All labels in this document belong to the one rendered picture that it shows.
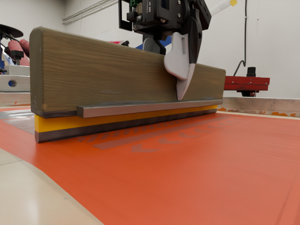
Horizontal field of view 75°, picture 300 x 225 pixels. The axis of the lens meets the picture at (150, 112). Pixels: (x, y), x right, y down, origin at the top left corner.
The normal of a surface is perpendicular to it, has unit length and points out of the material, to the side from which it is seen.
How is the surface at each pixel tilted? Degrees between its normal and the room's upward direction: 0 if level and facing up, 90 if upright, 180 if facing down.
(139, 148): 0
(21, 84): 90
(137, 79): 94
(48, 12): 90
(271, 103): 90
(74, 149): 0
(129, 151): 0
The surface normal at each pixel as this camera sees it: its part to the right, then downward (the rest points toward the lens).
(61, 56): 0.74, 0.16
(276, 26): -0.66, 0.07
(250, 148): 0.02, -0.99
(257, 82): 0.33, 0.11
